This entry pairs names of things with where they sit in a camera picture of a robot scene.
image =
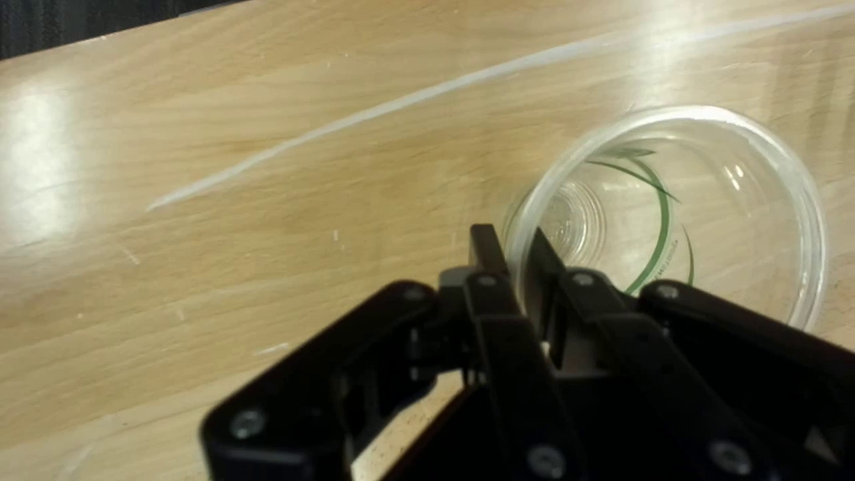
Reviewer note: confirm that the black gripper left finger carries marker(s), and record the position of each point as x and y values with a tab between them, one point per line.
498	357

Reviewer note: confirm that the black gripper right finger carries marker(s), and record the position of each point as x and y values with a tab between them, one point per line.
694	392

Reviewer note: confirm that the clear plastic cup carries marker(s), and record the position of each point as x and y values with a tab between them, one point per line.
710	204

